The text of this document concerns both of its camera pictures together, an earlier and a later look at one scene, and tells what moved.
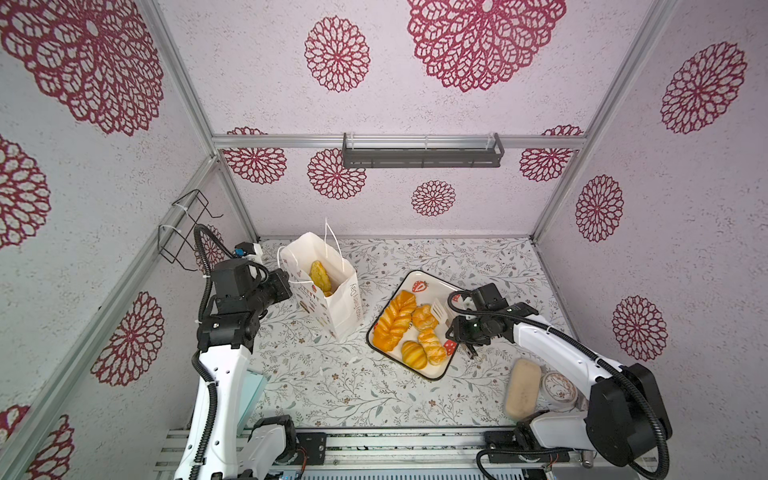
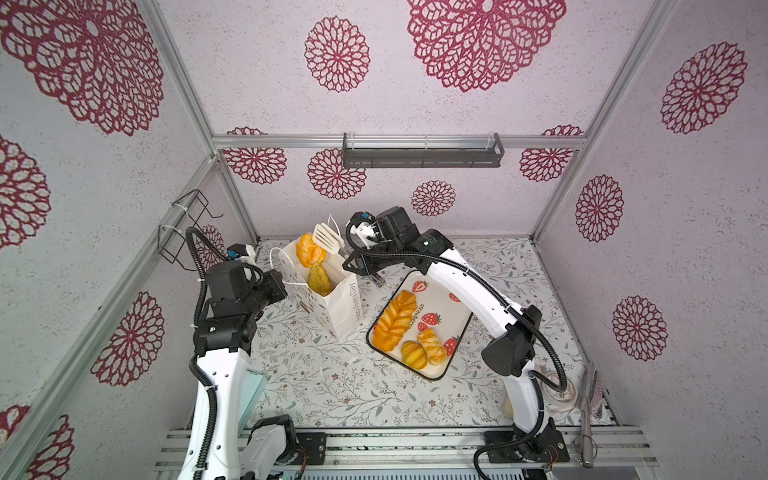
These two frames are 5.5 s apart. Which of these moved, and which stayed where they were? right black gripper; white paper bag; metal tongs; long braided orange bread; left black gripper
Moved: right black gripper; metal tongs
Stayed: white paper bag; left black gripper; long braided orange bread
